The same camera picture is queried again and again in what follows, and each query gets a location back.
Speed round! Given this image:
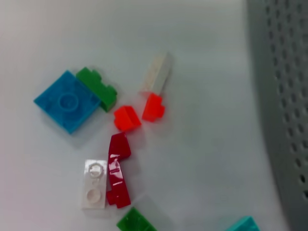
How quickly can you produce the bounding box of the small green toy brick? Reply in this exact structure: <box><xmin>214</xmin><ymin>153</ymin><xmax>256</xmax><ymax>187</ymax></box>
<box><xmin>76</xmin><ymin>66</ymin><xmax>118</xmax><ymax>113</ymax></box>

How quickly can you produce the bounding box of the dark red toy brick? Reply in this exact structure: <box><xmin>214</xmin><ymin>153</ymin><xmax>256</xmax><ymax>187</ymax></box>
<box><xmin>105</xmin><ymin>131</ymin><xmax>132</xmax><ymax>209</ymax></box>

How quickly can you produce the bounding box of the green rectangular toy brick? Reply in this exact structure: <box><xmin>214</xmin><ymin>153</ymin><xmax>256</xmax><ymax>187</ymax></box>
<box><xmin>116</xmin><ymin>206</ymin><xmax>158</xmax><ymax>231</ymax></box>

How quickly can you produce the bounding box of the white two-stud toy brick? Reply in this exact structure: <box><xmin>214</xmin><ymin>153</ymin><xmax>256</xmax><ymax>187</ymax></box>
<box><xmin>81</xmin><ymin>158</ymin><xmax>108</xmax><ymax>210</ymax></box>

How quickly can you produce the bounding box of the small red toy brick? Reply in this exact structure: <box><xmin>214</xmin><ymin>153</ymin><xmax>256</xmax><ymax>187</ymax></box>
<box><xmin>113</xmin><ymin>105</ymin><xmax>142</xmax><ymax>132</ymax></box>
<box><xmin>141</xmin><ymin>93</ymin><xmax>166</xmax><ymax>122</ymax></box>

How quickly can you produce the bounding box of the small white toy brick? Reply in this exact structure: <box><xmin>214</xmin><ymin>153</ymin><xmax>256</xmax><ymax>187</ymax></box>
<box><xmin>139</xmin><ymin>51</ymin><xmax>174</xmax><ymax>96</ymax></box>

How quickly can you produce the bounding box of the blue square toy brick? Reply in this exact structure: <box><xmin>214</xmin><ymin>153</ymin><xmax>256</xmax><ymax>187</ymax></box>
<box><xmin>33</xmin><ymin>69</ymin><xmax>102</xmax><ymax>135</ymax></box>

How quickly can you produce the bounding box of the teal square toy brick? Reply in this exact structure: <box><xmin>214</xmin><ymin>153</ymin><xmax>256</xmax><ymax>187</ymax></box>
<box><xmin>225</xmin><ymin>216</ymin><xmax>262</xmax><ymax>231</ymax></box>

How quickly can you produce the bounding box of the grey-green perforated storage bin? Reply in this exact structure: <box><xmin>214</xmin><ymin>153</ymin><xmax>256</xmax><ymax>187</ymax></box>
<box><xmin>246</xmin><ymin>0</ymin><xmax>308</xmax><ymax>231</ymax></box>

